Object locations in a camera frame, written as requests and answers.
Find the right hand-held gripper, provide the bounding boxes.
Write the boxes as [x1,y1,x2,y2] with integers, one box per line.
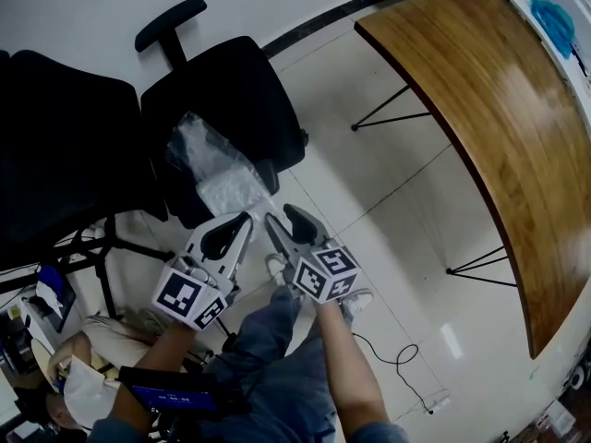
[263,202,363,305]

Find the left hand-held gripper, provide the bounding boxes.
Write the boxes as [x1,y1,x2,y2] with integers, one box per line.
[150,210,255,332]

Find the person's left forearm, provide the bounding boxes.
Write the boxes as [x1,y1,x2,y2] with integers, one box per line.
[108,323,199,426]

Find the person's right forearm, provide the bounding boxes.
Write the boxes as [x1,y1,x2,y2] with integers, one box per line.
[316,300,392,440]

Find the blue plastic bag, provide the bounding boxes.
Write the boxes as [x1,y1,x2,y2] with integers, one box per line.
[529,0,576,58]

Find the person's left white shoe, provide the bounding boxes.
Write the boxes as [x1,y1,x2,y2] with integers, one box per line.
[265,253,288,281]

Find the person's white shoe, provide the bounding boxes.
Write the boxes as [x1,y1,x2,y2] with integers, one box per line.
[340,287,375,328]
[265,253,288,281]

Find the person's right white shoe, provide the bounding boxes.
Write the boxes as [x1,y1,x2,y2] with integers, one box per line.
[340,287,375,328]

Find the clear plastic package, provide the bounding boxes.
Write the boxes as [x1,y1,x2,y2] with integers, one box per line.
[164,111,253,188]

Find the person's blue jeans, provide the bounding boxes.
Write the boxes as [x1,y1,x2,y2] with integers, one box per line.
[198,285,343,443]

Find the black table leg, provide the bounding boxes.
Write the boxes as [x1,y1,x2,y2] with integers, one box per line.
[350,84,433,132]
[445,245,518,288]

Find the black chest-mounted monitor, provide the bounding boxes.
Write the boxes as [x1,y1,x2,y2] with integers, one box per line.
[117,365,221,414]

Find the black office chair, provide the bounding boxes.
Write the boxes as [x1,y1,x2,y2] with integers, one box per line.
[0,0,309,322]

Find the person's blue shirt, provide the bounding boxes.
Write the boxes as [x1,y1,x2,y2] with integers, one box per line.
[90,415,410,443]

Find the white floor power strip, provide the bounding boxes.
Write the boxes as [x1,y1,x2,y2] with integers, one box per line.
[424,394,452,413]

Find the black monitor mount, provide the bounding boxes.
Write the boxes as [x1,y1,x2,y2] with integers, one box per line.
[147,383,253,443]

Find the black floor cable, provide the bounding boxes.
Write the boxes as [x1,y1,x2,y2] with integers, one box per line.
[353,332,435,414]

